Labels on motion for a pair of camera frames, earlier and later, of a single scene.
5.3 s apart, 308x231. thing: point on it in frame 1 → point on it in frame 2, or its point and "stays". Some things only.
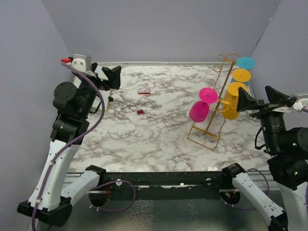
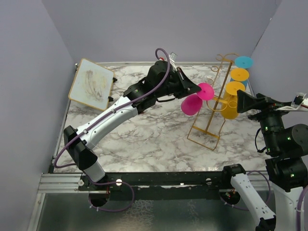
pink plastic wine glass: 199,110 → 191,104
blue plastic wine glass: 246,62 stays
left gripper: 113,75 → 186,87
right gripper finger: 245,101 stays
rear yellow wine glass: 241,75 stays
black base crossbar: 163,186 stays
